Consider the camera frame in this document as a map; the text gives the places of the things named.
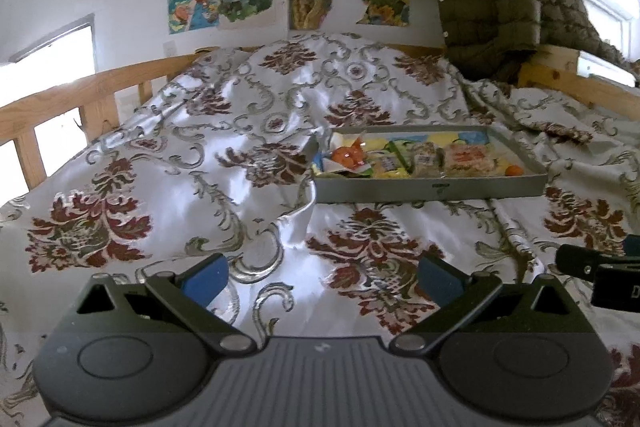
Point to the olive puffer jacket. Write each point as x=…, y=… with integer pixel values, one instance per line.
x=500, y=7

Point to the small rice cracker packet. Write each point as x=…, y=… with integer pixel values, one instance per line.
x=425, y=157

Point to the large rice cake packet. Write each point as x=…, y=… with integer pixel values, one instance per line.
x=467, y=159

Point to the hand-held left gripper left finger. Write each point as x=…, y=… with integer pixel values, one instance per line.
x=205, y=279

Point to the green snack packet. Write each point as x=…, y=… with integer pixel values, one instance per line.
x=400, y=146

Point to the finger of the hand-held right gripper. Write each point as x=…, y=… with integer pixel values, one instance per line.
x=585, y=259
x=632, y=244

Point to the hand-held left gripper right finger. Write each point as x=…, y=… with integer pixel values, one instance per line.
x=441, y=279

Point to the grey cartoon print tray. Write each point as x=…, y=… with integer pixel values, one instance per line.
x=430, y=192

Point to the orange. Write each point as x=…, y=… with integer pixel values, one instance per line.
x=513, y=170

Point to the floral printed blanket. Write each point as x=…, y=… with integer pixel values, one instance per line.
x=200, y=187

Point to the yellow snack packet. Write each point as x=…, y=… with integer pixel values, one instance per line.
x=387, y=166

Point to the wooden bed frame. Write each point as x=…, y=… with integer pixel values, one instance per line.
x=75, y=87

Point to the orange red snack packet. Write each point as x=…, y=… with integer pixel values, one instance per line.
x=345, y=155

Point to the white framed window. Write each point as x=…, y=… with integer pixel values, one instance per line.
x=50, y=52
x=607, y=37

